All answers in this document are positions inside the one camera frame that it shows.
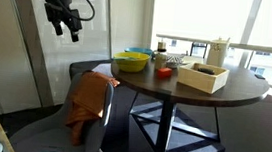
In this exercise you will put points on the yellow bowl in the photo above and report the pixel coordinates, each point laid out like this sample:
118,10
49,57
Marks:
131,63

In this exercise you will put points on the light wooden box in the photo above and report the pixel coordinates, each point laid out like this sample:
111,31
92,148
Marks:
197,80

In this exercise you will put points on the small black flat device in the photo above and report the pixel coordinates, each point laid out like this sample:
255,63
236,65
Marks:
260,76

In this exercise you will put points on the grey upholstered chair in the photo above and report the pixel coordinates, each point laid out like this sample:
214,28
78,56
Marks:
98,139
83,66

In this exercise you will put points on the black chair frame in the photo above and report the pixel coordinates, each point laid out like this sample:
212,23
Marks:
199,45

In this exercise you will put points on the white carton jug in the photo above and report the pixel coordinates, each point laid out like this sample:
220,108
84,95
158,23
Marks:
216,53

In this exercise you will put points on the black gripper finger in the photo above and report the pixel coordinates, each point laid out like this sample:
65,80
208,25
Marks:
58,29
75,35

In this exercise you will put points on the orange cloth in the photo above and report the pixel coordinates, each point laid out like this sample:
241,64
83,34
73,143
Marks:
86,101

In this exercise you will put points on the black rounded object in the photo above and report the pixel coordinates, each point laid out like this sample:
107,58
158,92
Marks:
206,71

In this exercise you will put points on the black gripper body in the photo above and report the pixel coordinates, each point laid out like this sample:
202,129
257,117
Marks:
62,7

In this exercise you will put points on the orange rectangular block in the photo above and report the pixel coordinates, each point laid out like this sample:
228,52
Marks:
164,72

